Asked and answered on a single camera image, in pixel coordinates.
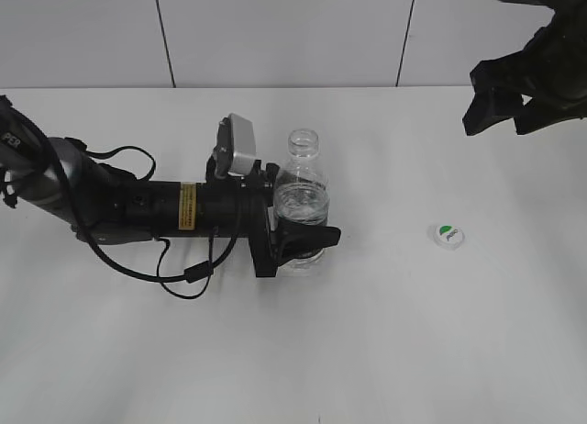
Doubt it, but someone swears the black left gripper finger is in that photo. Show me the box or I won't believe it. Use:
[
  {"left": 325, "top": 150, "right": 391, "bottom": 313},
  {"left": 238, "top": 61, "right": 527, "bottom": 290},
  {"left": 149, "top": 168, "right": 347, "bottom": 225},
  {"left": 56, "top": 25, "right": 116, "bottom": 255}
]
[{"left": 274, "top": 218, "right": 341, "bottom": 266}]

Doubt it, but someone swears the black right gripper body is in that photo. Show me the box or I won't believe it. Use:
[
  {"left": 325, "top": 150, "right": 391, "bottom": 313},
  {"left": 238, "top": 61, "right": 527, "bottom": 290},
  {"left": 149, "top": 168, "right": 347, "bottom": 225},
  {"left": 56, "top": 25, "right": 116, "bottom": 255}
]
[{"left": 470, "top": 4, "right": 586, "bottom": 103}]

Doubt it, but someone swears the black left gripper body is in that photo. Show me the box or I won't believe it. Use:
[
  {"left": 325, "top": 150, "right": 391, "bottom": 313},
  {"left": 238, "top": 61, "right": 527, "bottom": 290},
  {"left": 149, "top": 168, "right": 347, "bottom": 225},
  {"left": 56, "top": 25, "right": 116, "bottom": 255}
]
[{"left": 201, "top": 158, "right": 280, "bottom": 278}]

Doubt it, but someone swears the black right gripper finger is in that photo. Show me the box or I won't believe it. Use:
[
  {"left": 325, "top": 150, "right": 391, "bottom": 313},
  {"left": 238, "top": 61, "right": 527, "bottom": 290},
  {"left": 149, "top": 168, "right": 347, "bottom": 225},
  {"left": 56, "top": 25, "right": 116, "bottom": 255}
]
[
  {"left": 462, "top": 91, "right": 524, "bottom": 136},
  {"left": 513, "top": 95, "right": 586, "bottom": 136}
]

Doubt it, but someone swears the clear water bottle green label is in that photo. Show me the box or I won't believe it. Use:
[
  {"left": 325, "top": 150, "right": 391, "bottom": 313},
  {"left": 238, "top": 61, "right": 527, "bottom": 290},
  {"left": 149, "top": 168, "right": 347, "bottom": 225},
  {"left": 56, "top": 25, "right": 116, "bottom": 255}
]
[{"left": 273, "top": 128, "right": 330, "bottom": 277}]

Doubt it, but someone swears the white green bottle cap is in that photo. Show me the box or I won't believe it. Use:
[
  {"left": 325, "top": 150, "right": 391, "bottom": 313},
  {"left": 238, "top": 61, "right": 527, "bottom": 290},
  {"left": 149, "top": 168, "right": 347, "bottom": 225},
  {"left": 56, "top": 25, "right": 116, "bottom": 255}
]
[{"left": 431, "top": 224, "right": 466, "bottom": 251}]

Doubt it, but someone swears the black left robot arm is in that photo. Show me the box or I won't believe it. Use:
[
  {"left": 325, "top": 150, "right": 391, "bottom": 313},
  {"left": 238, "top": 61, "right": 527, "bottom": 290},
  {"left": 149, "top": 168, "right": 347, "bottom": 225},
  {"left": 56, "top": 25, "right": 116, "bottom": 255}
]
[{"left": 1, "top": 98, "right": 341, "bottom": 278}]

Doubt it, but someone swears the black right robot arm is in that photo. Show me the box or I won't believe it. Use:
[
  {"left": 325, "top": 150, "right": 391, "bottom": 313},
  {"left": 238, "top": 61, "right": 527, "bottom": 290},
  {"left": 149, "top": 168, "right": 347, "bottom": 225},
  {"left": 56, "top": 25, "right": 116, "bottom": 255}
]
[{"left": 462, "top": 0, "right": 586, "bottom": 136}]

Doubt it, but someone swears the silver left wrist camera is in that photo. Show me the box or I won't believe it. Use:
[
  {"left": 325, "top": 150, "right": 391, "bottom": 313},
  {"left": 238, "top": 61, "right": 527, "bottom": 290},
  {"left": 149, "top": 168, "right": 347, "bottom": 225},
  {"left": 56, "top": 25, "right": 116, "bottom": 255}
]
[{"left": 213, "top": 113, "right": 257, "bottom": 179}]

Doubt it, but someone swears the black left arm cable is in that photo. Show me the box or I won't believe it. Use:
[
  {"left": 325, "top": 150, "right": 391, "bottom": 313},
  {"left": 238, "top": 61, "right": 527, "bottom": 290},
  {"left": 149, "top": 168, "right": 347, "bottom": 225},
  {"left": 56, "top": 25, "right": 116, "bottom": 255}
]
[{"left": 0, "top": 97, "right": 239, "bottom": 300}]

